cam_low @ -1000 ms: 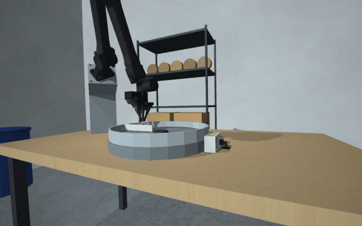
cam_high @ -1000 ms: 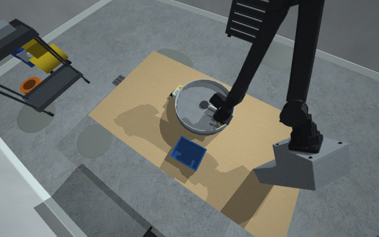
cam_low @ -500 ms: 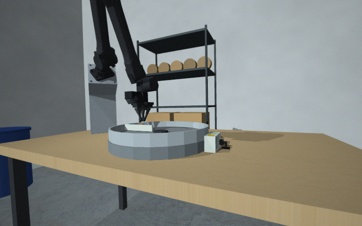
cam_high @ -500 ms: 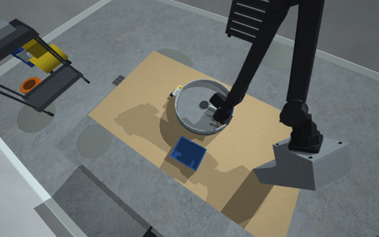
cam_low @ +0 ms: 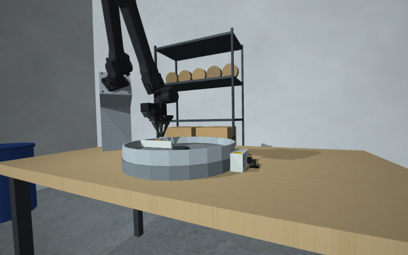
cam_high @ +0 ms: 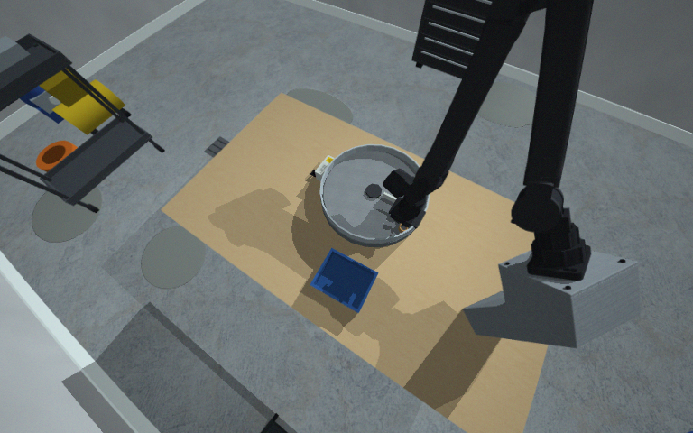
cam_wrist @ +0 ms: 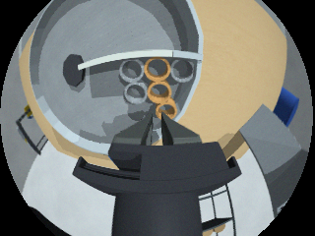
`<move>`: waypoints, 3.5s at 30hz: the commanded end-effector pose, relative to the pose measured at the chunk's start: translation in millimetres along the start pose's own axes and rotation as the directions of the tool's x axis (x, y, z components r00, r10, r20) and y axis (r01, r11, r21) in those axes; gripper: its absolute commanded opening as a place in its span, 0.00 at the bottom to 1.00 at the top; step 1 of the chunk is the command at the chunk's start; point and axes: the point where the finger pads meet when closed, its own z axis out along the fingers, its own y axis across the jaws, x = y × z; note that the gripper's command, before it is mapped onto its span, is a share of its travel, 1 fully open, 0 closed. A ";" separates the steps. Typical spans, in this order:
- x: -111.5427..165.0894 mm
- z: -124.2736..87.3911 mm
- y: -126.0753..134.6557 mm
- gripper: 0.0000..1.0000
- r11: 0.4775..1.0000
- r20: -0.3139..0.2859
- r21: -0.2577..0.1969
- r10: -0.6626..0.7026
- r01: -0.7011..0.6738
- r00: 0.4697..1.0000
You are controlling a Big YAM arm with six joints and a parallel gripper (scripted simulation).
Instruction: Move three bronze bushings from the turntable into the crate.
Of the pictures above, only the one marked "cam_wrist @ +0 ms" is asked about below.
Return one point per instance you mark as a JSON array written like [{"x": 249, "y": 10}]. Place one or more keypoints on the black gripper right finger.
[{"x": 173, "y": 133}]

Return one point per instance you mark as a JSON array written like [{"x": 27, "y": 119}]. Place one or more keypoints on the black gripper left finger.
[{"x": 140, "y": 133}]

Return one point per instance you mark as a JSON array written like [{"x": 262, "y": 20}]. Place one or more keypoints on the grey metal bushing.
[
  {"x": 189, "y": 73},
  {"x": 134, "y": 98},
  {"x": 124, "y": 70}
]

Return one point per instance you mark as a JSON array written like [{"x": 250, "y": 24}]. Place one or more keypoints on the bronze bushing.
[
  {"x": 154, "y": 77},
  {"x": 171, "y": 113},
  {"x": 159, "y": 98}
]

